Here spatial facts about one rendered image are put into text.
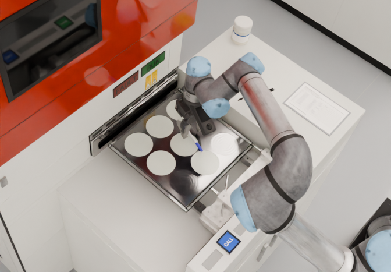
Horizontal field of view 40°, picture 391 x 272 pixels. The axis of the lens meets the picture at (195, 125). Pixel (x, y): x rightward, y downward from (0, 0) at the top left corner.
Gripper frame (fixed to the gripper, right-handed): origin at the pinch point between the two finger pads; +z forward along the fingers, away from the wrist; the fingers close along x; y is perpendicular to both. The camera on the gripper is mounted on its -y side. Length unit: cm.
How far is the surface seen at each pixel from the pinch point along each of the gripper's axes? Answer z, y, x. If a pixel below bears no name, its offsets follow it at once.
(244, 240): -3.8, -43.3, 8.6
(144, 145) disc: 1.9, 4.8, 16.5
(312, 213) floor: 92, -23, -71
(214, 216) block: 1.3, -30.3, 10.0
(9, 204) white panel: -3, 3, 65
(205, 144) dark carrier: 1.9, -4.7, -2.7
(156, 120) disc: 1.9, 12.6, 7.4
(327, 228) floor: 92, -33, -72
